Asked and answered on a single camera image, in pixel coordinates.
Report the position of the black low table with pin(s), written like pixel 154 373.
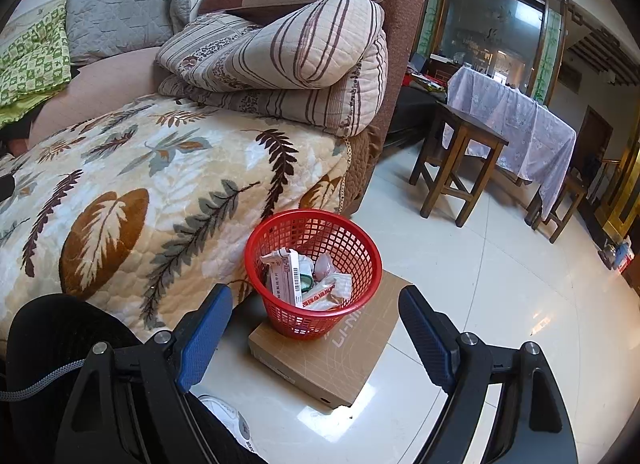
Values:
pixel 415 109

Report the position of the person's black trouser leg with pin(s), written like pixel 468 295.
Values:
pixel 50 334

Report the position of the green checked quilt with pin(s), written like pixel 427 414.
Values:
pixel 30 59

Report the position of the leaf print fleece blanket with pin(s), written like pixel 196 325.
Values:
pixel 150 184

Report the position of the striped floral quilt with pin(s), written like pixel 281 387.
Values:
pixel 300 44

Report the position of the orange medicine box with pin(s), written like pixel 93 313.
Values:
pixel 286 279

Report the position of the table with lilac cloth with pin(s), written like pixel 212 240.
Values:
pixel 520 119

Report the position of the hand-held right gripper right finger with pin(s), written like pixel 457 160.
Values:
pixel 425 329

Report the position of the golden metal frame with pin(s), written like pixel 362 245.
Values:
pixel 622 194

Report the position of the flat cardboard box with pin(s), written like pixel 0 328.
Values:
pixel 350 359

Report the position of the white shoe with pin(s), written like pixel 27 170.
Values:
pixel 220 411

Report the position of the small blue container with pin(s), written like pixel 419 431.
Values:
pixel 622 254

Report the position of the teal cartoon tissue packet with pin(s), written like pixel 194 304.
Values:
pixel 303 284

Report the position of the wooden stool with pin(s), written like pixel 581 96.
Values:
pixel 570 189
pixel 470 126

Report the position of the brown wooden door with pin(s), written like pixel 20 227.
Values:
pixel 595 139

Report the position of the red mesh basket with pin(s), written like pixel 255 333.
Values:
pixel 280 324

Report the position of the grey quilted pillow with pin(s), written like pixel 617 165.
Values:
pixel 115 19

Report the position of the brown pink sofa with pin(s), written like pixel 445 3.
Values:
pixel 390 4

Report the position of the wooden ceiling lattice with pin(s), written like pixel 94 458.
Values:
pixel 600 56

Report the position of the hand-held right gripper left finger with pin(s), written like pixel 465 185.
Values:
pixel 205 334

